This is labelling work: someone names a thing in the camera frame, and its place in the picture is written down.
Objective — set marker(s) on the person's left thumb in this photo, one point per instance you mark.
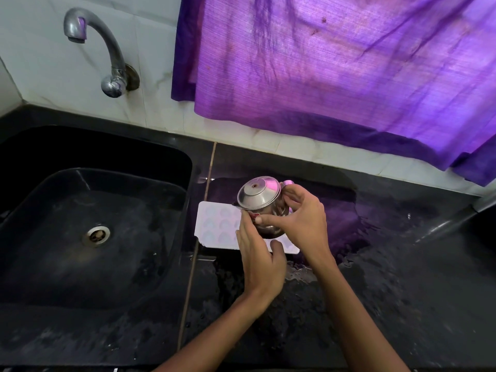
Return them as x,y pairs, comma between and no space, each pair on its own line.
279,251

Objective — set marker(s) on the purple curtain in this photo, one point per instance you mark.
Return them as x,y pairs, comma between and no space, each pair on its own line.
329,69

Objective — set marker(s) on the small steel teapot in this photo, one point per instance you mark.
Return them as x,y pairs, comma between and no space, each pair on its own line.
271,213

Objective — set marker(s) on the person's left forearm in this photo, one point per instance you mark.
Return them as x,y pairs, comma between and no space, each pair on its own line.
217,333

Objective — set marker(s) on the chrome wall tap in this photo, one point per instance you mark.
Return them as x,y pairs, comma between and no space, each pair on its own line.
112,54

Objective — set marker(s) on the black sink basin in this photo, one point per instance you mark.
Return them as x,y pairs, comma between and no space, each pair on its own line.
77,197

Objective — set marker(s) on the steel sink drain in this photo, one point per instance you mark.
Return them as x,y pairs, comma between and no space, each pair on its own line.
96,235

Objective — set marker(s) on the person's left hand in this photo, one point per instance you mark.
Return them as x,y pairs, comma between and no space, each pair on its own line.
259,267

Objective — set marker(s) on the white plastic mould tray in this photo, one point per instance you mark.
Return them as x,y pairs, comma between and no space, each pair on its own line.
217,224

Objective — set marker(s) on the person's right thumb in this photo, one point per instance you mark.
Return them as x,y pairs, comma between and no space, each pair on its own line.
277,220

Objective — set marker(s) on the domed steel teapot lid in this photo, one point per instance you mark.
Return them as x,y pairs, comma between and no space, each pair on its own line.
257,193

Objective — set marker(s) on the person's right hand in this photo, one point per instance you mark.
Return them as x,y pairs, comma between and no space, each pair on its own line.
310,228

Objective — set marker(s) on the person's right forearm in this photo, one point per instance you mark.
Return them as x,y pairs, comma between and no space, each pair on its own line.
356,321

